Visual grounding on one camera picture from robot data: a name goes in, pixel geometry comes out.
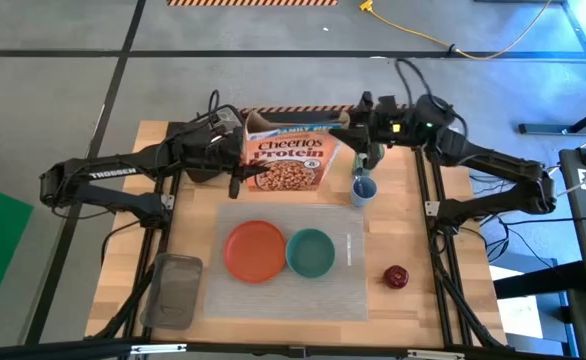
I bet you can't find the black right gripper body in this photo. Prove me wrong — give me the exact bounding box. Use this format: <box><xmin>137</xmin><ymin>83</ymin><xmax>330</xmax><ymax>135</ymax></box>
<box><xmin>355</xmin><ymin>91</ymin><xmax>399</xmax><ymax>151</ymax></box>

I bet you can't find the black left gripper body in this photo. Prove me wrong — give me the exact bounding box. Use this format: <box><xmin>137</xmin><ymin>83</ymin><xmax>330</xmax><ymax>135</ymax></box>
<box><xmin>172</xmin><ymin>117</ymin><xmax>247</xmax><ymax>174</ymax></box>

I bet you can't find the pale blue cup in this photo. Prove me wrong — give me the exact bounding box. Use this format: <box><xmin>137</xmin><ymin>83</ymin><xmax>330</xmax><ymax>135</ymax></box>
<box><xmin>350</xmin><ymin>175</ymin><xmax>378</xmax><ymax>209</ymax></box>

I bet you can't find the orange Cheerios Protein cereal box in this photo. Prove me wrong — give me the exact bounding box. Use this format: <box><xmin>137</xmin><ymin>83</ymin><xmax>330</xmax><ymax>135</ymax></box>
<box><xmin>242</xmin><ymin>110</ymin><xmax>352</xmax><ymax>193</ymax></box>

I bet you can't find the red apple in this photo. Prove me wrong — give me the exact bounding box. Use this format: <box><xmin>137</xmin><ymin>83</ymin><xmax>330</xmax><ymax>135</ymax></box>
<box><xmin>383</xmin><ymin>264</ymin><xmax>410</xmax><ymax>290</ymax></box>

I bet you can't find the teal green container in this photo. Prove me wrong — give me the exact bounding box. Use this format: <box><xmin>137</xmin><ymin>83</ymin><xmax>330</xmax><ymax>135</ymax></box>
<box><xmin>353</xmin><ymin>144</ymin><xmax>387</xmax><ymax>177</ymax></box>

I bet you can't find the black two-slot toaster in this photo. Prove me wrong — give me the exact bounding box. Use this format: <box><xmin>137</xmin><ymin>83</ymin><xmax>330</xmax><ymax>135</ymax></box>
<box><xmin>170</xmin><ymin>107</ymin><xmax>247</xmax><ymax>184</ymax></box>

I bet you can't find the orange black hazard tape strip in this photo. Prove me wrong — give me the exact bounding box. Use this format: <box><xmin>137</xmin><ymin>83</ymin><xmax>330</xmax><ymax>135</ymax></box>
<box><xmin>237</xmin><ymin>103</ymin><xmax>409</xmax><ymax>114</ymax></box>

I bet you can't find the orange plate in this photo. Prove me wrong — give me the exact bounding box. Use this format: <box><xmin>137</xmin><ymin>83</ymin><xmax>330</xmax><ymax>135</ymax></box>
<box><xmin>222</xmin><ymin>219</ymin><xmax>288</xmax><ymax>285</ymax></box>

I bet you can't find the teal green bowl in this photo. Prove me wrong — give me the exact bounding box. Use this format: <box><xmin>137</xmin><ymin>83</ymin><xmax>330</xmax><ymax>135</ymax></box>
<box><xmin>285</xmin><ymin>228</ymin><xmax>337</xmax><ymax>279</ymax></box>

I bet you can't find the grey translucent plastic tray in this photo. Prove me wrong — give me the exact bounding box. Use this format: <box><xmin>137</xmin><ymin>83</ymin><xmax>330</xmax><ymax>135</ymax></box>
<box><xmin>140</xmin><ymin>252</ymin><xmax>204</xmax><ymax>331</ymax></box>

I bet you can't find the grey woven placemat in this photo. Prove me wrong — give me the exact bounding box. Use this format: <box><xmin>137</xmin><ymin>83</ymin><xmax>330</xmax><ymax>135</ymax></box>
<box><xmin>203</xmin><ymin>202</ymin><xmax>369</xmax><ymax>322</ymax></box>

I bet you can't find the black aluminium crossbar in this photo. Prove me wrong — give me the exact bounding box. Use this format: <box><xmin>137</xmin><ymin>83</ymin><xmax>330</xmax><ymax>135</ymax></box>
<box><xmin>0</xmin><ymin>338</ymin><xmax>586</xmax><ymax>360</ymax></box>

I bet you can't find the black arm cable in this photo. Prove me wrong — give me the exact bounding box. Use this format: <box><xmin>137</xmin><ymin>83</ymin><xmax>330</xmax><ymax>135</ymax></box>
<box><xmin>394</xmin><ymin>58</ymin><xmax>469</xmax><ymax>137</ymax></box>

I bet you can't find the yellow extension cord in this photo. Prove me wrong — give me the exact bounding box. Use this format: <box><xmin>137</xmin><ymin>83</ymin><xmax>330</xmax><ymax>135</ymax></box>
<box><xmin>358</xmin><ymin>0</ymin><xmax>554</xmax><ymax>62</ymax></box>

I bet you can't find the black aluminium frame rail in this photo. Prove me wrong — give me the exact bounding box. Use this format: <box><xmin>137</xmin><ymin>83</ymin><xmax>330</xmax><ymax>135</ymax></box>
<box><xmin>92</xmin><ymin>122</ymin><xmax>184</xmax><ymax>341</ymax></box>
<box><xmin>412</xmin><ymin>147</ymin><xmax>507</xmax><ymax>349</ymax></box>

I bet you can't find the thin black cable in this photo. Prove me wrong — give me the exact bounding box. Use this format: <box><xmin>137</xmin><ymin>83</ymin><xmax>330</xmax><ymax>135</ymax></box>
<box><xmin>100</xmin><ymin>219</ymin><xmax>142</xmax><ymax>266</ymax></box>

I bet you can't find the dark metal stand frame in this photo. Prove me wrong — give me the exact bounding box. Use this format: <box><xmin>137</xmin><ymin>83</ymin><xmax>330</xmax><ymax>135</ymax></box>
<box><xmin>517</xmin><ymin>0</ymin><xmax>586</xmax><ymax>137</ymax></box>

